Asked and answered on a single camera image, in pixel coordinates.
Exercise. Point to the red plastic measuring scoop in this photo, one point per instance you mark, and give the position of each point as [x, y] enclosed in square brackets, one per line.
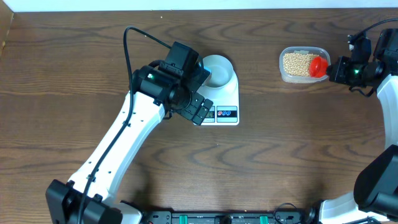
[318, 67]

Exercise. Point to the clear plastic bean container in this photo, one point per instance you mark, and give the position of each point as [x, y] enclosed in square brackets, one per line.
[302, 50]

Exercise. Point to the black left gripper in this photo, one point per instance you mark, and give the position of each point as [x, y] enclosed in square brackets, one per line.
[188, 112]

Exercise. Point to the white digital kitchen scale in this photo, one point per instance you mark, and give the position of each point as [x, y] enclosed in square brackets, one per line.
[225, 110]

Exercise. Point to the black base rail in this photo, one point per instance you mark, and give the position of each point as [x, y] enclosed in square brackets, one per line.
[284, 216]

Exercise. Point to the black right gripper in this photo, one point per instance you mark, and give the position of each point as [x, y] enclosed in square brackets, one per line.
[338, 75]

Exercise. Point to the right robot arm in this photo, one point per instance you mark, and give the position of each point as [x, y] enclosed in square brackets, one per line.
[374, 197]

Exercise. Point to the pile of soybeans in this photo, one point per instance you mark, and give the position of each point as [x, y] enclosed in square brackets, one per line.
[297, 64]

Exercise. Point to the grey plastic bowl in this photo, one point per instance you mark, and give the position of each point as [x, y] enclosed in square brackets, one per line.
[221, 70]

